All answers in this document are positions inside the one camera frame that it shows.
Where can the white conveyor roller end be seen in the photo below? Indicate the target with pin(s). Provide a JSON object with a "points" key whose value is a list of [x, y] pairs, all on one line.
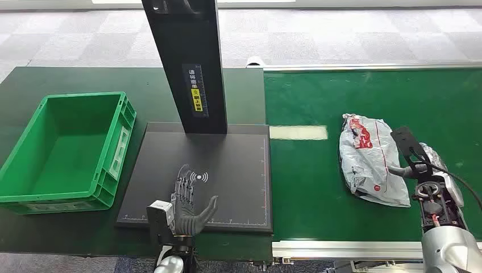
{"points": [[255, 61]]}

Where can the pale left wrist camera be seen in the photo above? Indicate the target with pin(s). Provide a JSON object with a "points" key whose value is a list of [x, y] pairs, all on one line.
{"points": [[160, 218]]}

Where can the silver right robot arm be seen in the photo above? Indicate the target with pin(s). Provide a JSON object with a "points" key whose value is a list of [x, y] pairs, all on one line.
{"points": [[448, 245]]}

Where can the grey poly mailer package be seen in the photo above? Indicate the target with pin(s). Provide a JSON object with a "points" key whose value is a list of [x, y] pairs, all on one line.
{"points": [[367, 162]]}

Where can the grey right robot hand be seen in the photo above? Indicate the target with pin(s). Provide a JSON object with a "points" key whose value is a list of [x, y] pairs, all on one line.
{"points": [[436, 158]]}

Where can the aluminium conveyor frame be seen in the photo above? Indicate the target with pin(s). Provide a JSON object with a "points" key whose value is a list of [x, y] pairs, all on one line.
{"points": [[339, 249]]}

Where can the yellow black column sticker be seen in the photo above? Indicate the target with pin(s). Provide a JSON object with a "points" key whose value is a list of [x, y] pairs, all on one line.
{"points": [[196, 98]]}

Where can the black scanner column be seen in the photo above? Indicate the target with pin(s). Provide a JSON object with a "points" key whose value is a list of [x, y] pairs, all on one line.
{"points": [[192, 45]]}

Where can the black scanner base plate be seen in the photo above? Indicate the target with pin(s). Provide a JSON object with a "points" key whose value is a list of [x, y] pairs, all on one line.
{"points": [[233, 177]]}

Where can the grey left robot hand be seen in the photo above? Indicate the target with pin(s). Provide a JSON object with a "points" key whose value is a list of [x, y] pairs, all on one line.
{"points": [[186, 220]]}

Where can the green plastic crate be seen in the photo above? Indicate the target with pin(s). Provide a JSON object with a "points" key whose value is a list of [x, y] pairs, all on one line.
{"points": [[64, 150]]}

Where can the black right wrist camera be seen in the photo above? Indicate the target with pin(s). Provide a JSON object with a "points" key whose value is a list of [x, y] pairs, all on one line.
{"points": [[406, 143]]}

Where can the green conveyor belt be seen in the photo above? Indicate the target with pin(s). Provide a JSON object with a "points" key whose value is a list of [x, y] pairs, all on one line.
{"points": [[312, 181]]}

